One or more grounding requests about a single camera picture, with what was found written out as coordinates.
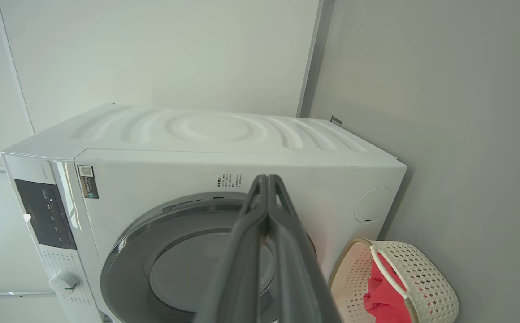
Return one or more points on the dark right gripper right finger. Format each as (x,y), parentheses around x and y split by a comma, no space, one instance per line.
(300,278)

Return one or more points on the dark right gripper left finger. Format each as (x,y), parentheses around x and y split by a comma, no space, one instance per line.
(237,278)

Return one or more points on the round dark washing machine door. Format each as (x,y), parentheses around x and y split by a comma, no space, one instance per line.
(175,278)

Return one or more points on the red garment with white stripes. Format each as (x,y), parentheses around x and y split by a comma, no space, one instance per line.
(383,300)

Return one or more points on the cream perforated laundry basket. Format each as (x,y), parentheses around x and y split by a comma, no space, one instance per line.
(426,278)

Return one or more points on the white front-load washing machine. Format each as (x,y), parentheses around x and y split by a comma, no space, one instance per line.
(197,134)

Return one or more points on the printed warning text label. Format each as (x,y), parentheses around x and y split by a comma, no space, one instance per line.
(228,179)

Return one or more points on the round drain filter cover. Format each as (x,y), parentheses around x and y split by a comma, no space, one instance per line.
(373,204)

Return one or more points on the white round program knob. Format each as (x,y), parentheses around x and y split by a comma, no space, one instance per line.
(64,282)

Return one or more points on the dark QR code sticker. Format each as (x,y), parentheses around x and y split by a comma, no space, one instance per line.
(88,181)

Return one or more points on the black display panel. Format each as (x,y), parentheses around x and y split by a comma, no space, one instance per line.
(45,215)

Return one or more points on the grey baseboard strip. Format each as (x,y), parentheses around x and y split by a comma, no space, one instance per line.
(311,67)

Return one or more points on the white Hisense detergent drawer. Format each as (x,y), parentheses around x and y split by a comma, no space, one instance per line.
(29,168)

